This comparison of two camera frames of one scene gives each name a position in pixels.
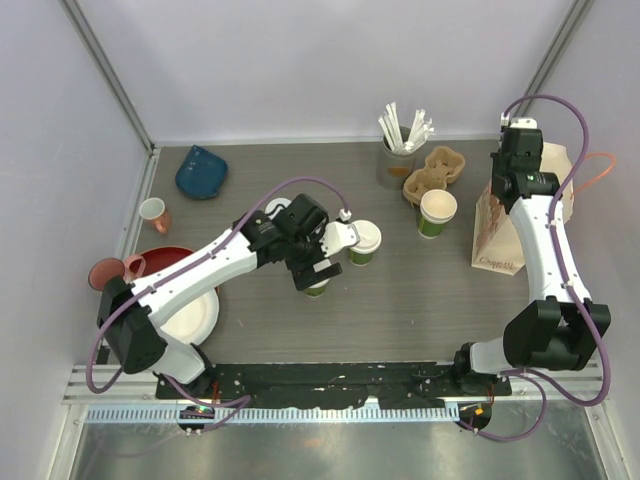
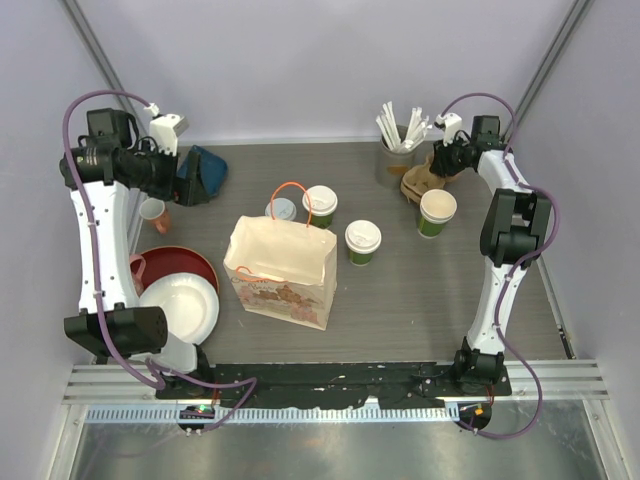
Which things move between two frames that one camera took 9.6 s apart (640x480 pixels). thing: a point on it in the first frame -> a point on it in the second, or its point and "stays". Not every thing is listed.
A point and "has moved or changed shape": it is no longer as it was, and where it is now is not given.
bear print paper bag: x=497 y=246 -> x=282 y=269
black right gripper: x=498 y=162 -> x=439 y=164
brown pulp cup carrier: x=441 y=167 stays
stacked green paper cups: x=437 y=209 stays
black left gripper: x=305 y=274 -> x=189 y=192
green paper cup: x=316 y=290 has moved or changed shape
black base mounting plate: x=328 y=384 stays
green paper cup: x=360 y=259 stays
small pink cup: x=154 y=209 stays
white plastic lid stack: x=271 y=206 stays
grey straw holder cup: x=393 y=167 stays
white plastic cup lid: x=370 y=236 stays
